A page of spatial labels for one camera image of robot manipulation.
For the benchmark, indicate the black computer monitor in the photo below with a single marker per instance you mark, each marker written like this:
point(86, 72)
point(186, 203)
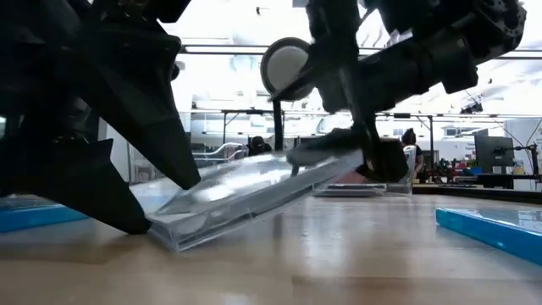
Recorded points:
point(493, 152)

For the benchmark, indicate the black desk lamp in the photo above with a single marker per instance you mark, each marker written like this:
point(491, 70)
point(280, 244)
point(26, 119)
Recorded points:
point(283, 63)

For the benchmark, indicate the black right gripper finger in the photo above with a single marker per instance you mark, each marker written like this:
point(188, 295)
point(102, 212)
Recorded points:
point(383, 163)
point(330, 146)

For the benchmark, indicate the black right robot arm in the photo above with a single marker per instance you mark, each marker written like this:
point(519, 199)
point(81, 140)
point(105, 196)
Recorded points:
point(423, 63)

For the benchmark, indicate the clear plastic bin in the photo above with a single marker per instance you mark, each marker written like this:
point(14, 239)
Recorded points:
point(394, 189)
point(220, 152)

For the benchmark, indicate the clear black jewel case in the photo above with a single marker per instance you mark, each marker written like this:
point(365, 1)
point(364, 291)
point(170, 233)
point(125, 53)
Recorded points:
point(347, 193)
point(355, 186)
point(237, 190)

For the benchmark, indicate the person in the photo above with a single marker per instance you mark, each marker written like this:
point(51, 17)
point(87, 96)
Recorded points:
point(259, 146)
point(410, 146)

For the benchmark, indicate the black aluminium frame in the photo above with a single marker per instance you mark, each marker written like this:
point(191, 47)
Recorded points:
point(474, 194)

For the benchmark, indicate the blue plastic jewel case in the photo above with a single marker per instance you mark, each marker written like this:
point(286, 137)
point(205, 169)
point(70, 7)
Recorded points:
point(495, 233)
point(34, 216)

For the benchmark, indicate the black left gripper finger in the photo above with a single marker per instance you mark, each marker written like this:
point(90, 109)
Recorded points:
point(148, 106)
point(76, 182)

